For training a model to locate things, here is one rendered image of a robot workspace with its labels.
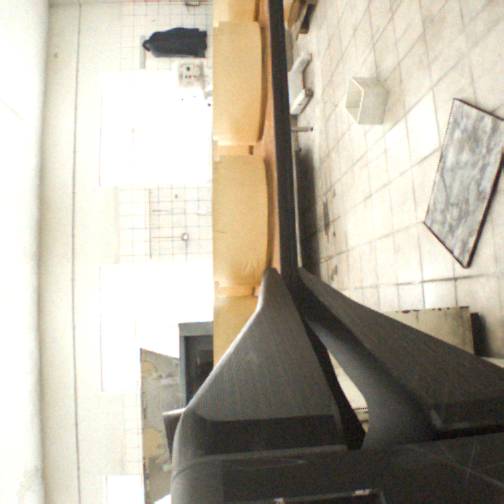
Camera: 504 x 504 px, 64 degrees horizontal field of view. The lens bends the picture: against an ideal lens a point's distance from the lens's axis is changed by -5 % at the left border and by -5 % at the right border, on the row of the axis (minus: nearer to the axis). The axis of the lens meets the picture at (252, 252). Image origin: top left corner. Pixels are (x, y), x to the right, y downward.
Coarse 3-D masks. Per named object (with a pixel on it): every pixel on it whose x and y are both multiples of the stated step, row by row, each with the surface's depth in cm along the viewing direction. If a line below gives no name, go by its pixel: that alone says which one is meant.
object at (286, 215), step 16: (272, 0) 13; (272, 16) 13; (272, 32) 13; (272, 48) 13; (272, 64) 12; (272, 80) 12; (272, 96) 12; (288, 96) 12; (288, 112) 12; (288, 128) 12; (288, 144) 12; (288, 160) 12; (288, 176) 12; (288, 192) 12; (288, 208) 12; (288, 224) 11; (288, 240) 11; (288, 256) 11; (288, 272) 11; (288, 288) 11
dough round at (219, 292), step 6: (216, 282) 20; (216, 288) 21; (222, 288) 20; (228, 288) 20; (234, 288) 20; (240, 288) 20; (246, 288) 20; (252, 288) 21; (216, 294) 21; (222, 294) 21; (228, 294) 21; (234, 294) 21; (240, 294) 21; (246, 294) 21; (252, 294) 21
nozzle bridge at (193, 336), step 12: (180, 324) 145; (192, 324) 146; (204, 324) 146; (180, 336) 145; (192, 336) 153; (204, 336) 153; (180, 348) 144; (192, 348) 152; (204, 348) 153; (180, 360) 143; (192, 360) 152; (180, 372) 142; (192, 372) 151; (180, 384) 142; (192, 384) 150; (180, 396) 141
